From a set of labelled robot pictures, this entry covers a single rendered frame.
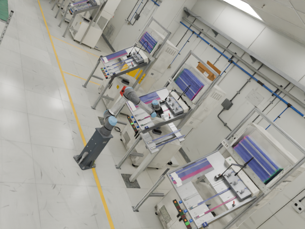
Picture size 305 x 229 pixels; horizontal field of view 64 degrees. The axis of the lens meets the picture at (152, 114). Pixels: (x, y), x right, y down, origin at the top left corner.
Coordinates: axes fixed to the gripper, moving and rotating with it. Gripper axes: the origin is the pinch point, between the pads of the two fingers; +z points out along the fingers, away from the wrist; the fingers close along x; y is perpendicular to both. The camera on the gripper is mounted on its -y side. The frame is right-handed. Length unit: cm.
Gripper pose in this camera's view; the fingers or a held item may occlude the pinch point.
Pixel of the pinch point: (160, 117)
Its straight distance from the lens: 354.7
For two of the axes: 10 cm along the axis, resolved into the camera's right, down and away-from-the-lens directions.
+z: 3.0, 6.0, 7.4
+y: 8.6, -5.1, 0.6
